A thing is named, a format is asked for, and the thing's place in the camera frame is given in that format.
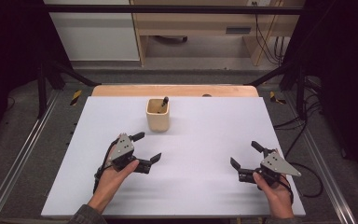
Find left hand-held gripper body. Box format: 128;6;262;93
105;133;153;175

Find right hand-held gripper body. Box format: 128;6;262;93
238;149;303;189

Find beige square cup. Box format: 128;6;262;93
145;98;171;133

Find black makeup brush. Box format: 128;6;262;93
157;96;171;115

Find person's right hand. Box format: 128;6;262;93
252;171;295;219

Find person's left hand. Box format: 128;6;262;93
88;159;141;215

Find white table cover board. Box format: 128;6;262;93
40;95;307;218

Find yellow black floor tape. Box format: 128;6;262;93
268;91;287;105
70;90;83;107

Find wooden table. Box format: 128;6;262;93
91;84;260;98

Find black metal stand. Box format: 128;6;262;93
36;60;103;119
244;60;310;121

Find white cabinet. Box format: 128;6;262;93
42;0;141;63

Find black curtain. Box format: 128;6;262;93
279;0;358;183
0;0;73;152

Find light wooden desk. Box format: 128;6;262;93
129;0;306;67

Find black floor cables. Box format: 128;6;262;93
272;78;324;157

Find right hand-held gripper cable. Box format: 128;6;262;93
283;161;324;199

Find aluminium floor rail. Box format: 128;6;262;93
0;90;61;224
282;92;357;224

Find black wall cables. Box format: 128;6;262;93
251;1;286;66

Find black horizontal frame bar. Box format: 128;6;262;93
42;4;304;16

